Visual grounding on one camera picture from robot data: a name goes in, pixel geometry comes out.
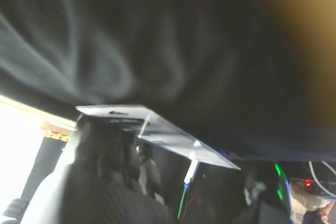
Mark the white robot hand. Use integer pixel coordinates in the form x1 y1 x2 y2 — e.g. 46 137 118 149
5 118 180 224

